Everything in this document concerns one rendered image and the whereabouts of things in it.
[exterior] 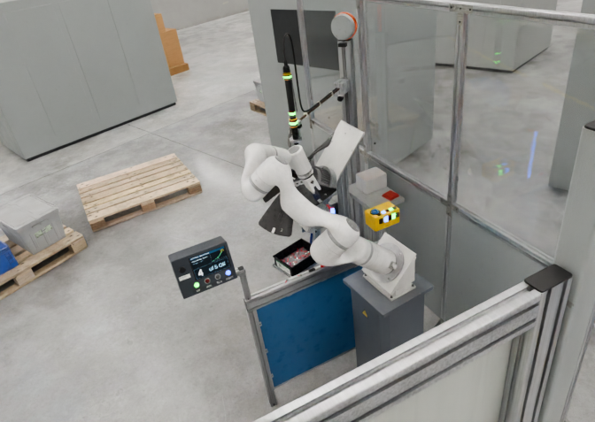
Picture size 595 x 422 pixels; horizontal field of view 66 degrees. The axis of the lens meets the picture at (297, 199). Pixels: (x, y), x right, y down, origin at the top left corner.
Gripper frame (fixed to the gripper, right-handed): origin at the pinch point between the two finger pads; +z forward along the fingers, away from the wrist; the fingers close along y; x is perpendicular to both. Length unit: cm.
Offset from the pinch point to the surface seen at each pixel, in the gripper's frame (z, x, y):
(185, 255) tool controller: -26, 69, -15
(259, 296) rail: 20, 54, -16
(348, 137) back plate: 3, -42, 33
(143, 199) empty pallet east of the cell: 81, 104, 270
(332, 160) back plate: 12.0, -27.9, 35.8
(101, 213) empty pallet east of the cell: 68, 147, 269
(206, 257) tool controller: -20, 63, -18
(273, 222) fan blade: 16.8, 24.3, 24.4
